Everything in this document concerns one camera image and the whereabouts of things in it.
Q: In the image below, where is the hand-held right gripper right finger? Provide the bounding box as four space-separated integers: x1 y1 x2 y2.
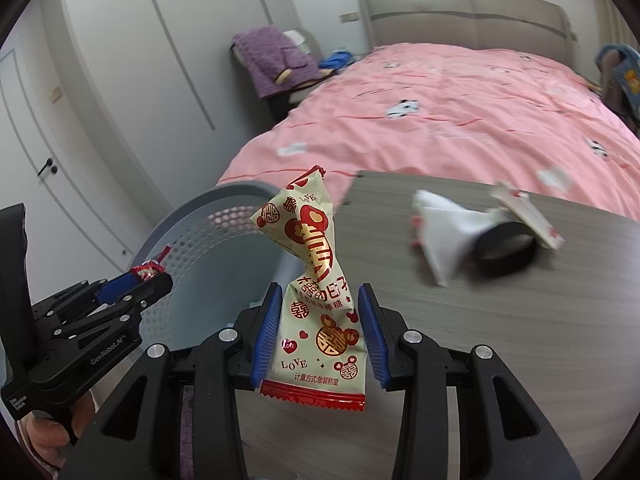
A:
356 283 583 480

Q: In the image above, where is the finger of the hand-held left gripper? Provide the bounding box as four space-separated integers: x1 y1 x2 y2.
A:
32 270 152 322
50 273 174 342

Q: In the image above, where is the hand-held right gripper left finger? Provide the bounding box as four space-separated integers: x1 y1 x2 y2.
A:
60 281 284 480

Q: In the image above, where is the small red candy wrapper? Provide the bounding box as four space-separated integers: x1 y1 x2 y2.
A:
131 244 173 281

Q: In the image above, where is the grey perforated plastic basket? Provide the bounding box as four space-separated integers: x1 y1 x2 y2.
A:
131 181 303 357

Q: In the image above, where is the cream red candy wrapper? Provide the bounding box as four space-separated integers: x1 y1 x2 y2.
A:
249 164 367 412

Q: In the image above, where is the person's left hand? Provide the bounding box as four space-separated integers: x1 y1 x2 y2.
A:
17 394 97 472

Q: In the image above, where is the white door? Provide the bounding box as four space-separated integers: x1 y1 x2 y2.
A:
0 45 151 283

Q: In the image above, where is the white plastic bag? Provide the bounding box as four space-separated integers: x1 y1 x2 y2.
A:
410 189 493 288

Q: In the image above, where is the black tape roll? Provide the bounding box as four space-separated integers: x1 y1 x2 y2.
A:
472 221 540 277

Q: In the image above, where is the small white red-heart box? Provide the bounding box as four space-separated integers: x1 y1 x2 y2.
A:
489 181 565 251

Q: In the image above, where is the white wardrobe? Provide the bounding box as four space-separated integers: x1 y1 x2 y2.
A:
55 0 311 203

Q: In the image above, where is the pink printed duvet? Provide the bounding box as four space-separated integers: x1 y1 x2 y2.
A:
217 42 640 221

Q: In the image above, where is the beige chair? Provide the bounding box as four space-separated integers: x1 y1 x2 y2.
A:
230 27 341 123

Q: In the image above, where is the purple fuzzy blanket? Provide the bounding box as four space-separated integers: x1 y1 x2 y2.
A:
232 25 323 101

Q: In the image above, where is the blue bag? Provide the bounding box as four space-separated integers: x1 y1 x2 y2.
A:
319 49 357 70

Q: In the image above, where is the grey upholstered bed headboard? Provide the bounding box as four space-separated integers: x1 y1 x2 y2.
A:
357 0 578 68

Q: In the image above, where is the dark brown chair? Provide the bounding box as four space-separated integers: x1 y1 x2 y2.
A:
599 52 640 137

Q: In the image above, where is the blue plush jacket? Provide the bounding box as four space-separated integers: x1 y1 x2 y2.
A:
595 44 640 111

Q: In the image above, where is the beige curtain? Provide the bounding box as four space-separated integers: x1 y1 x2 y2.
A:
592 0 640 53

